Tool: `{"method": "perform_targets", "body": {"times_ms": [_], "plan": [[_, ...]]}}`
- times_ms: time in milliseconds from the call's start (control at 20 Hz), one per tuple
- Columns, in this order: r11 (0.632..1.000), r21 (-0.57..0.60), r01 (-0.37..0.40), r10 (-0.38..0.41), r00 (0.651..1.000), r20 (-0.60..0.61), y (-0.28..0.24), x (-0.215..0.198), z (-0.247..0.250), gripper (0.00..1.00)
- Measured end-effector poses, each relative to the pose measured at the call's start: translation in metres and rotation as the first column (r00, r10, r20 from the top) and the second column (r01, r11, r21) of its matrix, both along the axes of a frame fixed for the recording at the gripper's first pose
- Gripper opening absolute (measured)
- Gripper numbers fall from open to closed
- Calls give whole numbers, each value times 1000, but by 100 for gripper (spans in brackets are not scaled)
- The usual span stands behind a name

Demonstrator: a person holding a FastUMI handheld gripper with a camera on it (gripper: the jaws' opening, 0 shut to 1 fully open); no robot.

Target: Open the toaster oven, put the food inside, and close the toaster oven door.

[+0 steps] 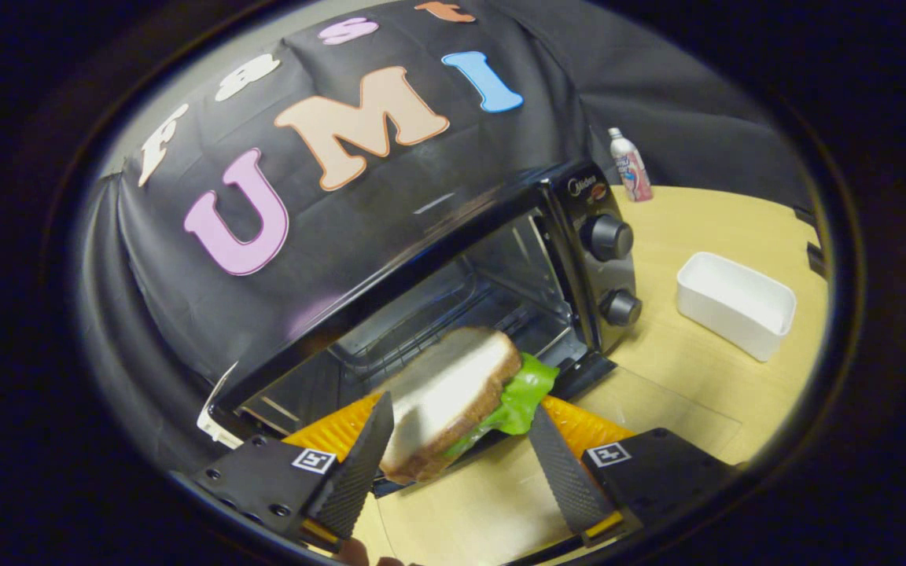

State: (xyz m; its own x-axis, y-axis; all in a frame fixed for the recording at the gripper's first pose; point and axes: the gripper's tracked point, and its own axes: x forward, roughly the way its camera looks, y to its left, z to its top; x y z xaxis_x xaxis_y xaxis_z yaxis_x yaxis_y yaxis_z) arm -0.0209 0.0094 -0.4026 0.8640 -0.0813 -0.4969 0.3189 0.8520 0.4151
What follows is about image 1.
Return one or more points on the white pink spray bottle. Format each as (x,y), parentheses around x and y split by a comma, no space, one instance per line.
(632,169)

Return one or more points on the small black object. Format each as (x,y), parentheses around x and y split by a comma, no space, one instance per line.
(813,255)

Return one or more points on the sandwich with lettuce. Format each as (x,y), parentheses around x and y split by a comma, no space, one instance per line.
(445,393)

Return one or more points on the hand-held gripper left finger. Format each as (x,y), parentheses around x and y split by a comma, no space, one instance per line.
(359,464)

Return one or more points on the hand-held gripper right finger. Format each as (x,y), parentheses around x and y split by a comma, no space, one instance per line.
(563,472)

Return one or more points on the white bread toaster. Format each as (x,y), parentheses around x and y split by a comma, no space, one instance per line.
(213,417)

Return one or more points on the black toaster oven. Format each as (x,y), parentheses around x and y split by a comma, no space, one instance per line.
(610,267)

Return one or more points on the white rectangular plastic container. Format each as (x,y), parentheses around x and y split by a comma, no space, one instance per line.
(736,303)

